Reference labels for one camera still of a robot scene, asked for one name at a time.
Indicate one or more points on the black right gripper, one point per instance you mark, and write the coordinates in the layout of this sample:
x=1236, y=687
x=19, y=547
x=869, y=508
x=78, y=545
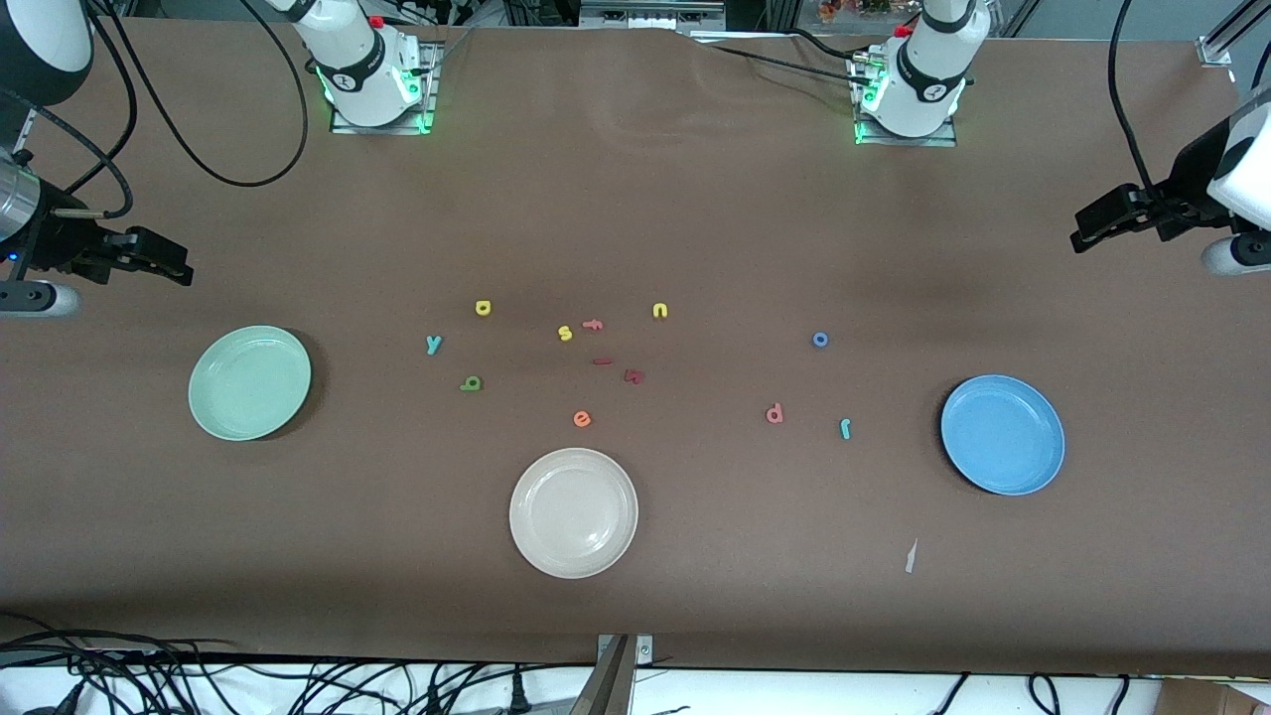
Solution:
x=55, y=241

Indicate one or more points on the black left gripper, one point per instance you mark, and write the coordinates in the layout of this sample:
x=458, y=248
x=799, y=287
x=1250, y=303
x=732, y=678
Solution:
x=1182, y=196

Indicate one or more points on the green plate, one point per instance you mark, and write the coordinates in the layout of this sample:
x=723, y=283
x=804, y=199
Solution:
x=248, y=382

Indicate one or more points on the blue plate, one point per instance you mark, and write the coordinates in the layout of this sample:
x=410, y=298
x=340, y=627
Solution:
x=1003, y=437

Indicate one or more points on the orange background clutter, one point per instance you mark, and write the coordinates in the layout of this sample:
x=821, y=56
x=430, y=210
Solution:
x=854, y=8

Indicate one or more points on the small white paper scrap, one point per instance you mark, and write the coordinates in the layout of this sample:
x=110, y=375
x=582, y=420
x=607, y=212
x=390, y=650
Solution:
x=911, y=558

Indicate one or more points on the cardboard box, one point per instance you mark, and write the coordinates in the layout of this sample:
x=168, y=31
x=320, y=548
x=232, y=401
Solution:
x=1216, y=700

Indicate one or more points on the white plate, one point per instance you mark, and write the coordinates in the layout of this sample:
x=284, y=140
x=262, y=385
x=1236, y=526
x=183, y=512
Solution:
x=573, y=513

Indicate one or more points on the grey equipment box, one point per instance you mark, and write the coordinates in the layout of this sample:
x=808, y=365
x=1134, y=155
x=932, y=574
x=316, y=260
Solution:
x=650, y=15

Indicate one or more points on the metal table edge rail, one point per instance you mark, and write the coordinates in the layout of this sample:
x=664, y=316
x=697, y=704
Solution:
x=25, y=127

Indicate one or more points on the aluminium profile rail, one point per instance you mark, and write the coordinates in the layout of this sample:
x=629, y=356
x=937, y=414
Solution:
x=1216, y=48

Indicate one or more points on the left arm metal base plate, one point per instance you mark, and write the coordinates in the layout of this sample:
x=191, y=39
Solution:
x=923, y=141

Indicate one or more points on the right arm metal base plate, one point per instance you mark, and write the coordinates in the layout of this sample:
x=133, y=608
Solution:
x=427, y=89

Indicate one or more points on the aluminium frame posts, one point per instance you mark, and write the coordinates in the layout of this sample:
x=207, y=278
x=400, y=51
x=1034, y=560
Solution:
x=779, y=12

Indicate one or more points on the grey metal post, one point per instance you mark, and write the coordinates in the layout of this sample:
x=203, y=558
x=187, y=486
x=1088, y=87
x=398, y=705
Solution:
x=608, y=690

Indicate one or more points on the small metal bracket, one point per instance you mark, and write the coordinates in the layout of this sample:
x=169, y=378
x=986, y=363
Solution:
x=643, y=650

